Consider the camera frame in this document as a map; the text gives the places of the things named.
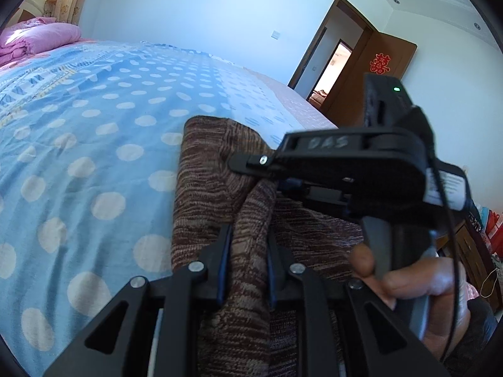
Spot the brown knitted sweater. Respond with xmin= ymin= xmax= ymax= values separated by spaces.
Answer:
xmin=171 ymin=116 xmax=363 ymax=376

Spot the person's right hand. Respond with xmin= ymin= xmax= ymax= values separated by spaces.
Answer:
xmin=349 ymin=243 xmax=471 ymax=359

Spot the brown wooden cabinet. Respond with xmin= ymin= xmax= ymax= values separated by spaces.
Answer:
xmin=454 ymin=221 xmax=502 ymax=313

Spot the red double happiness decoration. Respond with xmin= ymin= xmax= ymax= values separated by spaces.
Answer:
xmin=369 ymin=53 xmax=391 ymax=75

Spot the red plastic bag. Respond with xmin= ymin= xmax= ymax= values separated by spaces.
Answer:
xmin=469 ymin=203 xmax=503 ymax=259

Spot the brown wooden door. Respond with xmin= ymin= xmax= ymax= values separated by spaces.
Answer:
xmin=321 ymin=30 xmax=418 ymax=129

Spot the blue pink dotted bedsheet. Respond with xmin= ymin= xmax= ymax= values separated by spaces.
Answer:
xmin=0 ymin=41 xmax=330 ymax=376

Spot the pink folded quilt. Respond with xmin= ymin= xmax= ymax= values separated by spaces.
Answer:
xmin=1 ymin=17 xmax=81 ymax=66

